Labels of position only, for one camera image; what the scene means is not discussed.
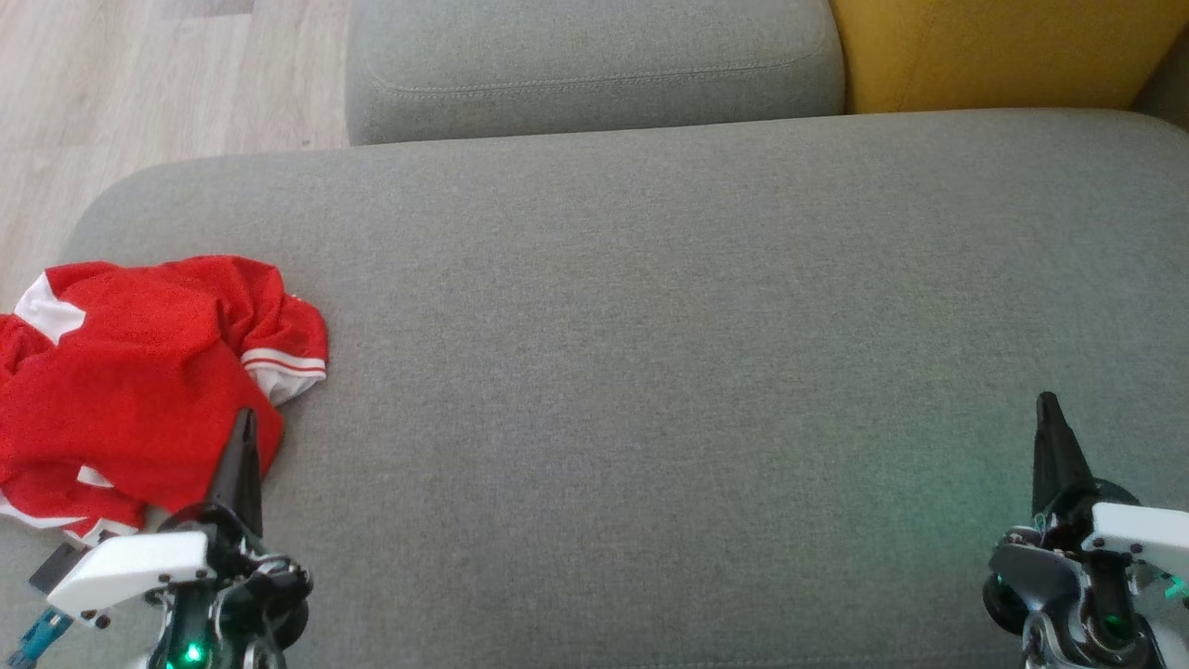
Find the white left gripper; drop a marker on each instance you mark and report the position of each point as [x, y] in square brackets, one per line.
[130, 569]

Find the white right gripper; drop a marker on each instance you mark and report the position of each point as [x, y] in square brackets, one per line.
[1133, 534]

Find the red shirt with white trim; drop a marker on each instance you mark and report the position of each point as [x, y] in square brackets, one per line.
[139, 372]

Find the large grey sofa seat cushion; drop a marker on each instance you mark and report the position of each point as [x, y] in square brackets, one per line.
[650, 372]

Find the yellow sofa backrest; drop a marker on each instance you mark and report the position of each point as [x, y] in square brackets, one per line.
[994, 51]

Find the medium grey sofa seat cushion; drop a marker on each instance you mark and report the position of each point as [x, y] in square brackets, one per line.
[594, 65]

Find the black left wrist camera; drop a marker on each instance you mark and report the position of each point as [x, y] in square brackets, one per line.
[54, 569]

